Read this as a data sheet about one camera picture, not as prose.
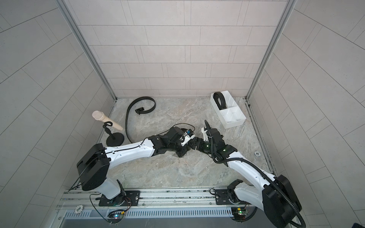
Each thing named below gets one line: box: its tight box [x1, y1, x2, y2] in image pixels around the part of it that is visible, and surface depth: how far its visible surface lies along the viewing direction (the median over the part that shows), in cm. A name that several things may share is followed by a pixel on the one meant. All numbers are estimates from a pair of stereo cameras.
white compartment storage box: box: [210, 90, 247, 130], surface depth 104 cm
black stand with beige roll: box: [91, 110, 125, 147], surface depth 83 cm
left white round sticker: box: [74, 204, 84, 214], surface depth 69 cm
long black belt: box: [212, 91, 227, 110], surface depth 104 cm
